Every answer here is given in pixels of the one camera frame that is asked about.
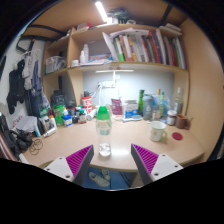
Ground white wall power strip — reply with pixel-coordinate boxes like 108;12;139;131
99;80;116;89

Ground black cable coil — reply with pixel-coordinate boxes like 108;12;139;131
29;138;44;156

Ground light blue hairbrush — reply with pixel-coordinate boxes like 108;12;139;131
121;114;143;123

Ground wooden shelf unit with books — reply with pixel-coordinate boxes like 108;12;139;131
41;22;190;108

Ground grey slipper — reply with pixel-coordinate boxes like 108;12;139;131
100;169;112;182
88;171;110;188

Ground red and white container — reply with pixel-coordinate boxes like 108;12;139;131
81;95;93;114

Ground green tall can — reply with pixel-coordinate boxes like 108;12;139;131
138;89;146;116

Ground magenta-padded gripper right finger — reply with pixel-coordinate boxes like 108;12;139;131
130;143;184;187

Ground grey shaker bottle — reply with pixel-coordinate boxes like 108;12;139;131
142;94;154;121

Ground white tube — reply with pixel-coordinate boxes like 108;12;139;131
43;127;58;138

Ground jar with white lid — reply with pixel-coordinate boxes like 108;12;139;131
166;109;178;126

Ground pink pouch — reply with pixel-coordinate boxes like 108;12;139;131
110;98;124;116

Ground tall clear glass bottle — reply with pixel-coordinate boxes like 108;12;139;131
173;87;184;115

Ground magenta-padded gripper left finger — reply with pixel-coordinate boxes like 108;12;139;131
43;144;95;187

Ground clear bottle with green cap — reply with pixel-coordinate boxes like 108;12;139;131
95;105;113;158

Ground white mug with green handle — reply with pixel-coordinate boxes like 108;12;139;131
148;120;168;143

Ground clear bottle with yellow cap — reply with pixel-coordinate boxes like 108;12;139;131
153;88;163;120

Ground long ceiling light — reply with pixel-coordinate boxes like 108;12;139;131
94;0;109;24

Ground green plastic bottle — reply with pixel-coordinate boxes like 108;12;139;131
52;104;65;127

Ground slim bottle with green cap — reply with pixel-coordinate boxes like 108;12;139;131
159;91;167;118

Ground hanging dark clothes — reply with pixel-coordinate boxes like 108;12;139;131
5;49;46;116

